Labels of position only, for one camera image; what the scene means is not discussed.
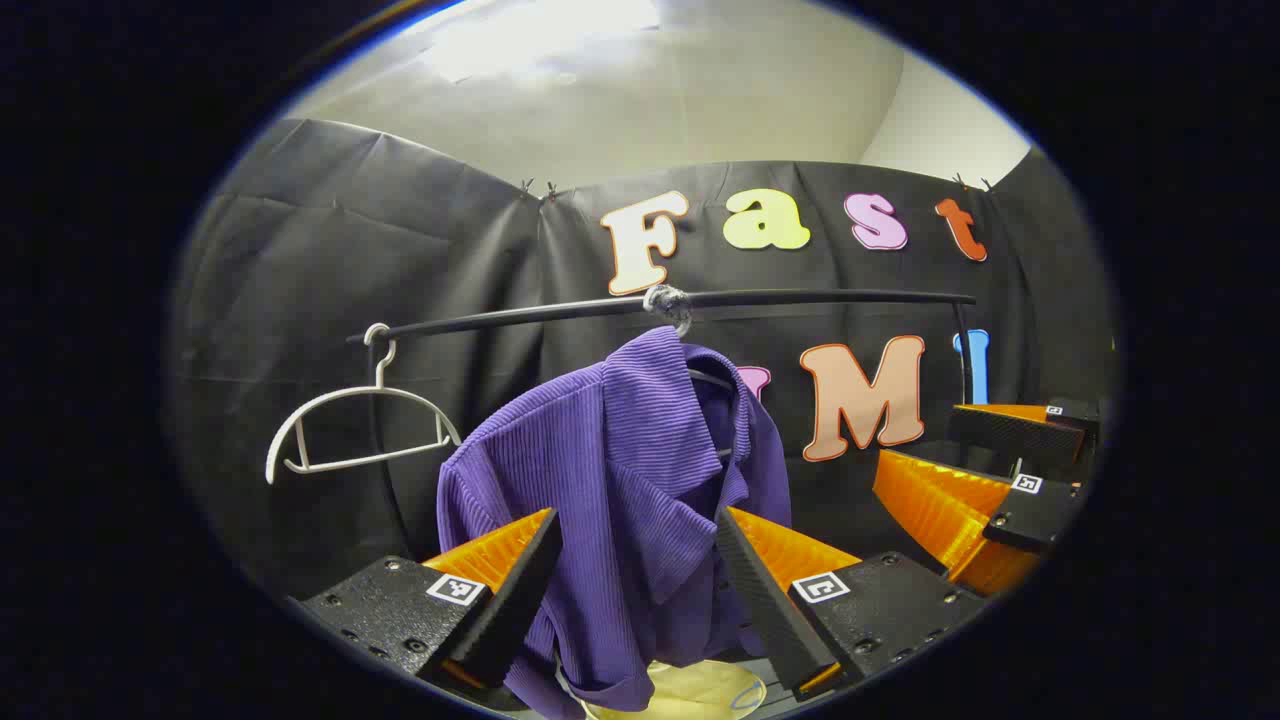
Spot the white plastic hanger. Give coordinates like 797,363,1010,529
264,322,463,486

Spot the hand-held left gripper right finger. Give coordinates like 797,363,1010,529
714,505,989,703

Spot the white hanger with taped hook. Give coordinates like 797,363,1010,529
643,284,741,461

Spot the black clothes rack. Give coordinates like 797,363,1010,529
345,288,979,561

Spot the purple ribbed shirt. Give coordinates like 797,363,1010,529
436,325,793,719

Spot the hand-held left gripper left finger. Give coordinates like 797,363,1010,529
288,507,564,701

